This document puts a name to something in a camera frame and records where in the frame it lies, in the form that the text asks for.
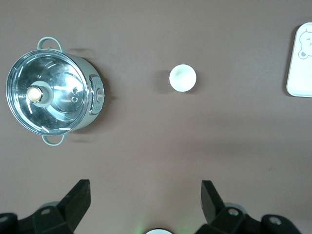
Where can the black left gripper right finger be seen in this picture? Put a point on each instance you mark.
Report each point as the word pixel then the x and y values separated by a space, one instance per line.
pixel 214 207

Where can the glass pot lid with knob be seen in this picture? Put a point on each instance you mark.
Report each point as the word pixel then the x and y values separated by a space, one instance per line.
pixel 56 97

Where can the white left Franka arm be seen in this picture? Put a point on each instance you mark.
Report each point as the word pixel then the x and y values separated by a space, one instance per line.
pixel 159 231

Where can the white IKEA cup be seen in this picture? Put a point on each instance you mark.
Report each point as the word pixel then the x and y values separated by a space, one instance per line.
pixel 182 78

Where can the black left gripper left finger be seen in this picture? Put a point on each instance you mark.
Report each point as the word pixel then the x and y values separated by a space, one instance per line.
pixel 73 204

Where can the cream bear print tray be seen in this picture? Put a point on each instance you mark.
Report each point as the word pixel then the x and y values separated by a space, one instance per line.
pixel 299 78

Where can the pale green electric cooking pot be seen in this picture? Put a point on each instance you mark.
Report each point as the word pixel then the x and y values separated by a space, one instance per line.
pixel 91 69

